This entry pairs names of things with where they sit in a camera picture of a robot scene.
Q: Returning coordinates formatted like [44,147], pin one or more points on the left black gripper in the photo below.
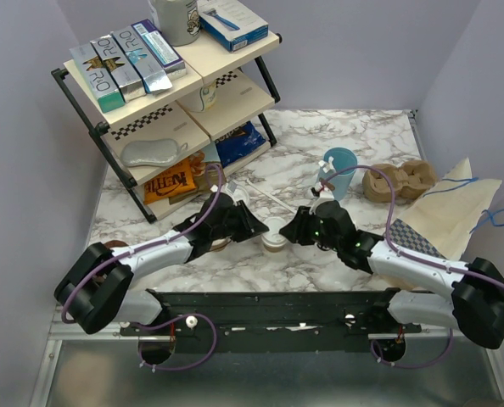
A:
[249,225]

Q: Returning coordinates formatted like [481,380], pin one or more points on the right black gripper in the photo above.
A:
[296,230]

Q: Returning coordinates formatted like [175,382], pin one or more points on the white plastic cup lid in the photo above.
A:
[237,193]

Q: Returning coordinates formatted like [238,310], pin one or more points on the brown paper cup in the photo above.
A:
[274,246]
[220,244]

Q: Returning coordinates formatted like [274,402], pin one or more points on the checkered paper bag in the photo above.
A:
[405,236]

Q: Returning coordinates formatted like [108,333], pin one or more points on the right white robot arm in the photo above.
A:
[468,297]

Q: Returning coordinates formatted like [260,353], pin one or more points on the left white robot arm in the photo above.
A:
[95,291]

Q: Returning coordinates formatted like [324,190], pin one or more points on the white stirrer stick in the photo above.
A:
[271,197]

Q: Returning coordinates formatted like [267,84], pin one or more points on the brown cookie package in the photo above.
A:
[207,171]

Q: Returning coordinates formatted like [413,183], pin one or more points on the blue chips bag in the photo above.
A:
[238,143]

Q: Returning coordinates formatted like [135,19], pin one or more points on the orange snack bag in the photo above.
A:
[171,182]

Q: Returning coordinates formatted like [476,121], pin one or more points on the black beige shelf rack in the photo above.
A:
[245,90]

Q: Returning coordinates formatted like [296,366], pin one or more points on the stacked brown cup carriers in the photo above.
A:
[410,180]

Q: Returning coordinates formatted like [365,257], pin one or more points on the grey sponge pad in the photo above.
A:
[162,153]

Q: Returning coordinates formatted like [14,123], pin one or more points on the brown cookie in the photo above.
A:
[115,244]

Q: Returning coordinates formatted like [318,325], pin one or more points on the white patterned mug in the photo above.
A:
[201,99]

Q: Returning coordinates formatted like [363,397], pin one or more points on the blue silver toothpaste box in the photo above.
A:
[154,78]

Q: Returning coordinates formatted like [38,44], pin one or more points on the purple white toothpaste box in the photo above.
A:
[170,60]

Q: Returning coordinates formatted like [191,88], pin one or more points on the teal silver toothpaste box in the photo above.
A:
[98,79]

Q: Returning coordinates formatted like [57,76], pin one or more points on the blue razor box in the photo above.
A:
[231,23]

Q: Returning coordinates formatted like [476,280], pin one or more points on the grey printed mug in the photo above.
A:
[177,20]

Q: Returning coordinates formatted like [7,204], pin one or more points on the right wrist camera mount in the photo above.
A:
[322,194]

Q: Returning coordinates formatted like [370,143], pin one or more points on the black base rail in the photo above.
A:
[273,322]

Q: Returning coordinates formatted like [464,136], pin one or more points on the cream bag with blue handles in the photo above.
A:
[448,212]

